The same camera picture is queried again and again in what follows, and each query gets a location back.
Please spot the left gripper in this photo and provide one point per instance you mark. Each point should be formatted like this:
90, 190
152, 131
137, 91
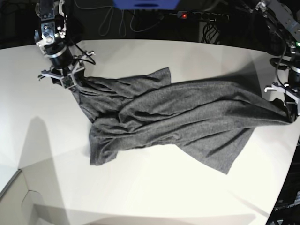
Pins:
290, 90

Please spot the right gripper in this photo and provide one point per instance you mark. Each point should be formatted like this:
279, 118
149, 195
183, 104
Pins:
65, 66

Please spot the grey t-shirt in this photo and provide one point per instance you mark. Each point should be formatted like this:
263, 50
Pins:
210, 120

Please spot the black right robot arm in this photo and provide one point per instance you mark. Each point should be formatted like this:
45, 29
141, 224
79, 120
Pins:
53, 19

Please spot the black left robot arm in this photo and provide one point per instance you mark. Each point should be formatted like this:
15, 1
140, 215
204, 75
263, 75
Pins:
288, 29

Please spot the blue box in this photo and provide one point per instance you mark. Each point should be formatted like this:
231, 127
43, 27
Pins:
146, 4

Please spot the black power strip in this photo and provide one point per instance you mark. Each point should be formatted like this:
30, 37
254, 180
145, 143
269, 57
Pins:
203, 16

